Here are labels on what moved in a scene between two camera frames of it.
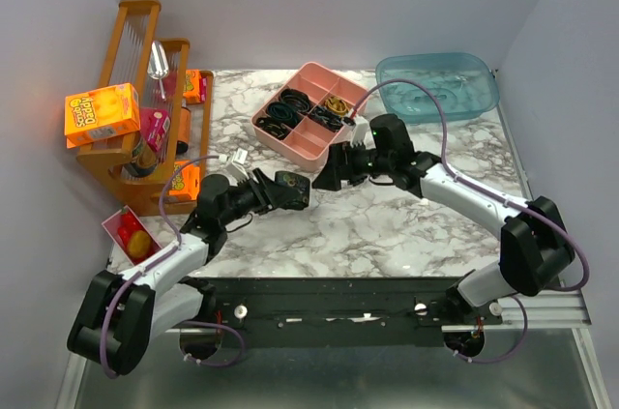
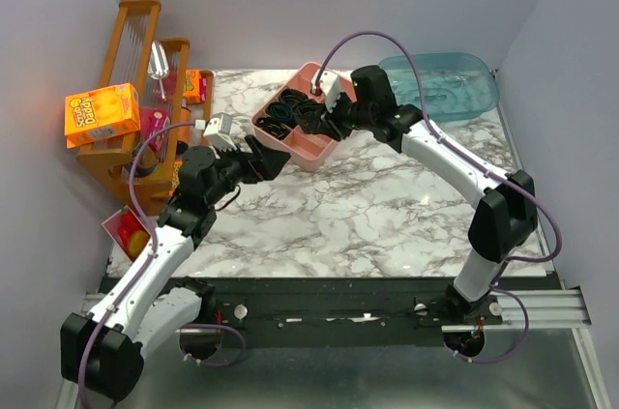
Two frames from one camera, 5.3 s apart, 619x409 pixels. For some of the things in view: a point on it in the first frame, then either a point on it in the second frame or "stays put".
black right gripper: x=335 y=169 to x=332 y=117
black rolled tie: x=295 y=99 stays put
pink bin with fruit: x=132 y=235 stays put
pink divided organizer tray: x=307 y=114 stays put
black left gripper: x=265 y=195 to x=267 y=166
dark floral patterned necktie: x=291 y=189 to x=309 y=115
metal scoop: x=158 y=65 stays put
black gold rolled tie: x=272 y=127 stays put
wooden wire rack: x=161 y=164 stays put
